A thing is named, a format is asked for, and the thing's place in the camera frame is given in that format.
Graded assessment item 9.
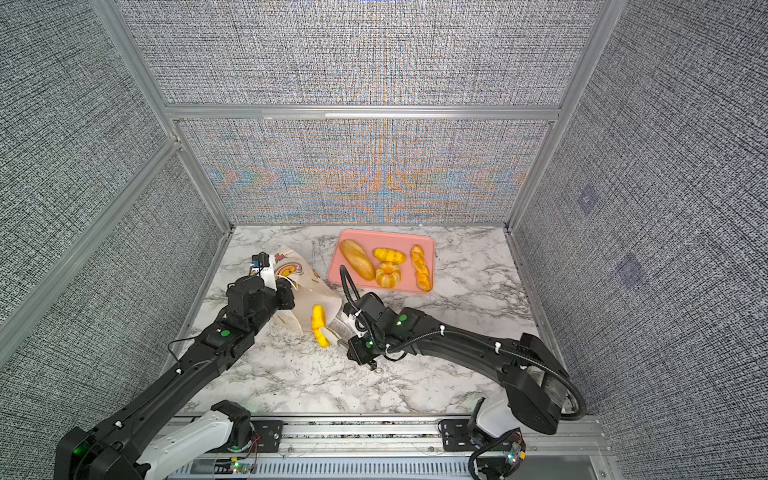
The long twisted fake bread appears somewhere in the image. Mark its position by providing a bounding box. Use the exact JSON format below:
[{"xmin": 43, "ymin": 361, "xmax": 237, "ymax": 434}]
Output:
[{"xmin": 411, "ymin": 245, "xmax": 432, "ymax": 292}]

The yellow striped croissant fake bread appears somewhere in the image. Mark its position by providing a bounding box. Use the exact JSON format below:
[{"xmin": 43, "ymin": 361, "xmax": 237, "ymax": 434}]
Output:
[{"xmin": 311, "ymin": 304, "xmax": 330, "ymax": 348}]

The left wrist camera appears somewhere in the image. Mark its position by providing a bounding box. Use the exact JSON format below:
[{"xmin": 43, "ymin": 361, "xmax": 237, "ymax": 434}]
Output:
[{"xmin": 249, "ymin": 252, "xmax": 276, "ymax": 290}]

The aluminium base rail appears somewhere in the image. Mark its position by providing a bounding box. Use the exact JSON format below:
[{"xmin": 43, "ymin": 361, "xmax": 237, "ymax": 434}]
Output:
[{"xmin": 170, "ymin": 414, "xmax": 623, "ymax": 479}]

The oval yellow fake bread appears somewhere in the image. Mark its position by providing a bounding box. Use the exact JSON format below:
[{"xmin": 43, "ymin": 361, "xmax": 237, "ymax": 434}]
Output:
[{"xmin": 373, "ymin": 248, "xmax": 407, "ymax": 265}]

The round pumpkin-shaped fake bread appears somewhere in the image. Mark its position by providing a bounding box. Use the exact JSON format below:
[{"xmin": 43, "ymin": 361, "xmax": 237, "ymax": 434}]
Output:
[{"xmin": 375, "ymin": 262, "xmax": 402, "ymax": 289}]

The white paper bag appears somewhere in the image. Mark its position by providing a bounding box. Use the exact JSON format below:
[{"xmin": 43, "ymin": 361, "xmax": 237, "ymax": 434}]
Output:
[{"xmin": 273, "ymin": 247, "xmax": 343, "ymax": 335}]

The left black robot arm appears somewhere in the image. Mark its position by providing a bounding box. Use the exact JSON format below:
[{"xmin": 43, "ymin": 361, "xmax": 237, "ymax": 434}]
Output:
[{"xmin": 54, "ymin": 275, "xmax": 295, "ymax": 479}]

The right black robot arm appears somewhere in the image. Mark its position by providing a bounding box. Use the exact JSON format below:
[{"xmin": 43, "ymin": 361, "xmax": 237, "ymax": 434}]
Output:
[{"xmin": 343, "ymin": 293, "xmax": 587, "ymax": 435}]

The pink plastic tray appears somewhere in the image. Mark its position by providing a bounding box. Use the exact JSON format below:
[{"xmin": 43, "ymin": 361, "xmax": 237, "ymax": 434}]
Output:
[{"xmin": 327, "ymin": 230, "xmax": 436, "ymax": 293}]

